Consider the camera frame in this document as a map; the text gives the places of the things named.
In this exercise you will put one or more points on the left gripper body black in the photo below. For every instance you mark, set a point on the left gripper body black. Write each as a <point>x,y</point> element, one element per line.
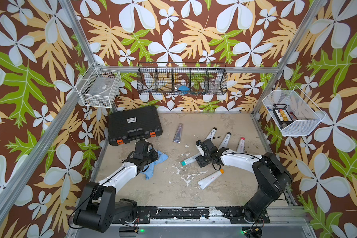
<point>150,156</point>

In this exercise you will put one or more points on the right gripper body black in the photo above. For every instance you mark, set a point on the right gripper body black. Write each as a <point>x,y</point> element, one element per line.
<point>203,160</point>

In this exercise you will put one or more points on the blue microfiber cloth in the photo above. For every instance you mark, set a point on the blue microfiber cloth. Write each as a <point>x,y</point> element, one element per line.
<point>148,171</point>

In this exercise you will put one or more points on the white tube teal cap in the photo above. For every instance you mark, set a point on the white tube teal cap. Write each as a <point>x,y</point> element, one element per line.
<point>190,160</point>

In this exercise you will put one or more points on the silver purple toothpaste tube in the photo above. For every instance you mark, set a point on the silver purple toothpaste tube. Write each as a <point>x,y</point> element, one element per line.
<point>178,134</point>

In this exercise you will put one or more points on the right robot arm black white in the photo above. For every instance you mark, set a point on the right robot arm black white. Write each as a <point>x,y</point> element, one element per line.
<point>272,177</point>

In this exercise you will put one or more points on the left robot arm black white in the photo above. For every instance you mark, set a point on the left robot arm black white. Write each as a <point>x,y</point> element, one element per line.
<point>98,209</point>

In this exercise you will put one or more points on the white tube grey cap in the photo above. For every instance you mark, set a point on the white tube grey cap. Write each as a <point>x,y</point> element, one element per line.
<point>225,142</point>

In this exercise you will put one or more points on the white tube black cap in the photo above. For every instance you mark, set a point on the white tube black cap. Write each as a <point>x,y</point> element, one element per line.
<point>211,134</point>

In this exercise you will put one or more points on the white tube pink cap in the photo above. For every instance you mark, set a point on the white tube pink cap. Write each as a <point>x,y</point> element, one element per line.
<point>241,145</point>

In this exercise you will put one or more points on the white tube orange cap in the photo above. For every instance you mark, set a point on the white tube orange cap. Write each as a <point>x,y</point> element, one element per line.
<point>205,182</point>

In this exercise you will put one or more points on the black tool case orange latches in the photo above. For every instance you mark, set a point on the black tool case orange latches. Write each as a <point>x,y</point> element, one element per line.
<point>135,124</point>

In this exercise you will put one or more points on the blue object in basket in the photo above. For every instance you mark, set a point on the blue object in basket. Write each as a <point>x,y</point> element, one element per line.
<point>183,89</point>

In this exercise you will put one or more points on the black box yellow items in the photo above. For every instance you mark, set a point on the black box yellow items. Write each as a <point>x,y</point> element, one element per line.
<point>282,115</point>

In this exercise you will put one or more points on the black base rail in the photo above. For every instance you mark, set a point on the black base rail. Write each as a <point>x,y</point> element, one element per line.
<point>233,214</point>

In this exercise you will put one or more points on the black wire basket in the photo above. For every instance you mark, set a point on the black wire basket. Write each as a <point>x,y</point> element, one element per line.
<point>200,78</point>

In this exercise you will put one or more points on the white wire basket left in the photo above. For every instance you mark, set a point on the white wire basket left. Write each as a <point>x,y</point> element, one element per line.
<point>98,87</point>

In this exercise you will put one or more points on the white wire basket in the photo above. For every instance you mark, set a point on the white wire basket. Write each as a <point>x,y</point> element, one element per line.
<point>306,114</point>
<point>98,87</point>

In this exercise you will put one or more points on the white wire basket right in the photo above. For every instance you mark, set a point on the white wire basket right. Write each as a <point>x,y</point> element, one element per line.
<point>306,114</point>

